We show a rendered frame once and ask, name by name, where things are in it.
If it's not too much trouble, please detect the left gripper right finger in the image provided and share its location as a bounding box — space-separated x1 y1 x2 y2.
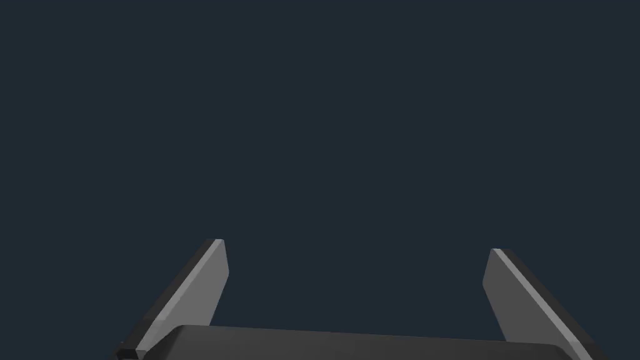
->
482 247 608 360

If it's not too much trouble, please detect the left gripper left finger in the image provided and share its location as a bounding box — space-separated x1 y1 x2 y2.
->
116 238 231 360

